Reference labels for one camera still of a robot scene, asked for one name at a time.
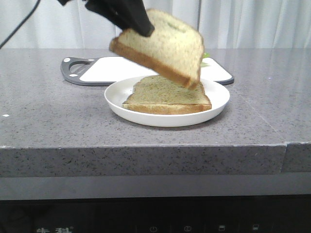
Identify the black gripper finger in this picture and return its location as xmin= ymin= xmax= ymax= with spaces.
xmin=85 ymin=0 xmax=155 ymax=37

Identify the toasted bread slice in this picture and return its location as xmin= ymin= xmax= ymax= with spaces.
xmin=122 ymin=75 xmax=212 ymax=115
xmin=109 ymin=9 xmax=204 ymax=89

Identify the green lettuce leaf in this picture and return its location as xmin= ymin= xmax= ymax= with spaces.
xmin=200 ymin=52 xmax=210 ymax=67

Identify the white round plate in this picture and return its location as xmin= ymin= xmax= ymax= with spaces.
xmin=104 ymin=77 xmax=230 ymax=127

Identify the grey-white curtain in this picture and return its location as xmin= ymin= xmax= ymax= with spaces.
xmin=0 ymin=0 xmax=311 ymax=49

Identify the black appliance with control panel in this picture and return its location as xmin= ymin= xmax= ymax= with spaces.
xmin=0 ymin=195 xmax=311 ymax=233

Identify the white cutting board, grey handle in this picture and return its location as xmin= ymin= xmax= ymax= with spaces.
xmin=60 ymin=56 xmax=234 ymax=86

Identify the black cable on left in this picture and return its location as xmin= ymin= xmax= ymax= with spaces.
xmin=0 ymin=0 xmax=41 ymax=48

